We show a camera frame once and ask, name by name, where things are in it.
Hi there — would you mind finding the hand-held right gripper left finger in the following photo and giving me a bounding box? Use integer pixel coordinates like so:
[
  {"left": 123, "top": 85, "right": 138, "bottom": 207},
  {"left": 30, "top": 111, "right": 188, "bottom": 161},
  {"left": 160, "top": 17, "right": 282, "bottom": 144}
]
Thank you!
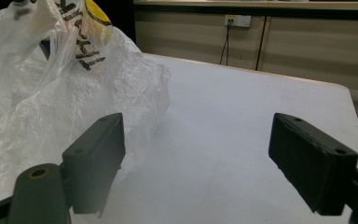
[{"left": 62, "top": 112, "right": 127, "bottom": 217}]

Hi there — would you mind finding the black horizontal wall bar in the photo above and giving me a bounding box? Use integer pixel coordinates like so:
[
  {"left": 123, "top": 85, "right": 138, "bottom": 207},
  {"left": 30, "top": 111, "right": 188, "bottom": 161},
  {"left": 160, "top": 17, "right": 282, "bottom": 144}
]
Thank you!
[{"left": 133, "top": 5, "right": 358, "bottom": 22}]

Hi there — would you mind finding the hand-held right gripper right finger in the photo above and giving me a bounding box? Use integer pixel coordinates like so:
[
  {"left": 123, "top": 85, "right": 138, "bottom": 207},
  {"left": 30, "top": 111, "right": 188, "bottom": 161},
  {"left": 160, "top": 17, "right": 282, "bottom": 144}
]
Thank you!
[{"left": 268, "top": 112, "right": 358, "bottom": 217}]

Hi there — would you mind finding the black wall cable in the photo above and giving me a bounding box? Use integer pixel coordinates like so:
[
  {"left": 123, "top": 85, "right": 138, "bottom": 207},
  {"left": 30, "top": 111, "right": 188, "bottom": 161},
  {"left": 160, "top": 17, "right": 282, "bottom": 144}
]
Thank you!
[
  {"left": 219, "top": 19, "right": 231, "bottom": 65},
  {"left": 225, "top": 19, "right": 233, "bottom": 67}
]

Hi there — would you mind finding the white wall outlet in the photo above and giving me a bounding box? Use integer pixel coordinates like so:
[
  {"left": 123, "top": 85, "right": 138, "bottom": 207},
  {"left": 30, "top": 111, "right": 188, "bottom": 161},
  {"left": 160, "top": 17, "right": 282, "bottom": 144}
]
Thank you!
[{"left": 224, "top": 14, "right": 252, "bottom": 28}]

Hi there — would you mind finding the translucent white plastic bag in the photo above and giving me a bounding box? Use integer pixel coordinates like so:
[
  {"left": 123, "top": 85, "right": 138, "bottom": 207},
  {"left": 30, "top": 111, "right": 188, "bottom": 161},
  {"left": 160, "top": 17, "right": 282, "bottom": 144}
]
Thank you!
[{"left": 0, "top": 0, "right": 172, "bottom": 209}]

